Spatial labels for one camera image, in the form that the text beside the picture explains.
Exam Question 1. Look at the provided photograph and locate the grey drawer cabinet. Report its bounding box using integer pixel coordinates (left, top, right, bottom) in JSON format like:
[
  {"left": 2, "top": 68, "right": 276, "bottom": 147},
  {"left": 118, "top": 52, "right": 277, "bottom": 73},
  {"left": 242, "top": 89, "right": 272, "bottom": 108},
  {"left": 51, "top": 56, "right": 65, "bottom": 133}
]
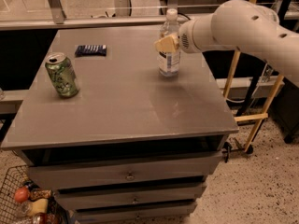
[{"left": 2, "top": 26, "right": 237, "bottom": 224}]

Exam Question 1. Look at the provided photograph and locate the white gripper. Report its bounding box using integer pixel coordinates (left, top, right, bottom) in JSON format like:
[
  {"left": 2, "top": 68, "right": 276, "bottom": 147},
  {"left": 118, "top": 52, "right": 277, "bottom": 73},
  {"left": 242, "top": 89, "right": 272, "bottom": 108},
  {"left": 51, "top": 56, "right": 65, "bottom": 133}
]
[{"left": 154, "top": 14, "right": 218, "bottom": 53}]

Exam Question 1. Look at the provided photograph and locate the dark blue snack packet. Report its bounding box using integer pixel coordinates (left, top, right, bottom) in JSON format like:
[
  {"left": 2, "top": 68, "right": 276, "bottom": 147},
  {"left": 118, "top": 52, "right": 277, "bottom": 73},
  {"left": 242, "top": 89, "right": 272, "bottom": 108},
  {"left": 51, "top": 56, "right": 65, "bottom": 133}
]
[{"left": 75, "top": 45, "right": 107, "bottom": 57}]

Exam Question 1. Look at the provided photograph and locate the metal railing frame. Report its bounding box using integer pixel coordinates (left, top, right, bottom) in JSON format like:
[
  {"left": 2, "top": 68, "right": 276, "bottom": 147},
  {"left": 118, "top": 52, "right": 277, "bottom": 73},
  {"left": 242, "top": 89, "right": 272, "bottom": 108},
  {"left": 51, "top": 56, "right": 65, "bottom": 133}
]
[{"left": 0, "top": 0, "right": 299, "bottom": 31}]

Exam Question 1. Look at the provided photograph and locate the red round fruit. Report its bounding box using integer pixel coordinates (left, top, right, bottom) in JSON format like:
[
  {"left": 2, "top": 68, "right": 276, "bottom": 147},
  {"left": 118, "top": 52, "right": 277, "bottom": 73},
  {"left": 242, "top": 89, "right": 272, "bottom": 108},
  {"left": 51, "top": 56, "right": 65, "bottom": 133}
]
[{"left": 14, "top": 187, "right": 30, "bottom": 203}]

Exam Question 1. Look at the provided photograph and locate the black wire basket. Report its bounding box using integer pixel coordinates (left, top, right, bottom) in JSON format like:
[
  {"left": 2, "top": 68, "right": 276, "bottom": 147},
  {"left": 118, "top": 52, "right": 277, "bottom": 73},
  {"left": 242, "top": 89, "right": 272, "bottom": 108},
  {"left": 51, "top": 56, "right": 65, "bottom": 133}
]
[{"left": 0, "top": 164, "right": 68, "bottom": 224}]

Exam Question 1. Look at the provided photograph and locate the clear plastic water bottle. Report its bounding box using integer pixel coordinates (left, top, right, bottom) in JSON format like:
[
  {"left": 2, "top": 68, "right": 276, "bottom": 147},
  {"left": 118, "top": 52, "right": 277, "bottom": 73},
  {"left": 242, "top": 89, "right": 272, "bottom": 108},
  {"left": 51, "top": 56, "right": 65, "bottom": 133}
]
[{"left": 158, "top": 8, "right": 180, "bottom": 77}]

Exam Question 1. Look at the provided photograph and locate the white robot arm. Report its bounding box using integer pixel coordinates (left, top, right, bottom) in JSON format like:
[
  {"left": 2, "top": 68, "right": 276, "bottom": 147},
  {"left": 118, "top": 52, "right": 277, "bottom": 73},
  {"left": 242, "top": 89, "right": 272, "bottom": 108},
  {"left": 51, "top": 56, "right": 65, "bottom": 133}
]
[{"left": 154, "top": 0, "right": 299, "bottom": 86}]

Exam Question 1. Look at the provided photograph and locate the green soda can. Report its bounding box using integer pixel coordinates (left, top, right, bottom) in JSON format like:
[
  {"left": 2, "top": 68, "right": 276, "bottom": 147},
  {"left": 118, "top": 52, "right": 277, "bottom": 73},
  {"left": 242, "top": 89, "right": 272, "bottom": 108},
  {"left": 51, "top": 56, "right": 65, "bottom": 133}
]
[{"left": 45, "top": 52, "right": 79, "bottom": 98}]

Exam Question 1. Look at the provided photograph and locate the yellow item in basket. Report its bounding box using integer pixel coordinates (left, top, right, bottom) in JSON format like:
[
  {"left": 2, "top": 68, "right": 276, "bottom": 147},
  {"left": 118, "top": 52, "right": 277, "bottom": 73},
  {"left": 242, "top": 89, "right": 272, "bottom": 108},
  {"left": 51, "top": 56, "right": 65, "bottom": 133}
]
[{"left": 27, "top": 199, "right": 49, "bottom": 217}]

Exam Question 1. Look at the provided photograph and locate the wooden frame stand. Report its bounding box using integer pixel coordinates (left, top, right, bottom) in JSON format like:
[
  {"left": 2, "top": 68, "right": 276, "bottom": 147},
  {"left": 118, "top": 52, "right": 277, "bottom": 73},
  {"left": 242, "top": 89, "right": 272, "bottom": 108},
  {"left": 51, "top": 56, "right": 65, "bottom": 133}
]
[{"left": 222, "top": 0, "right": 286, "bottom": 154}]

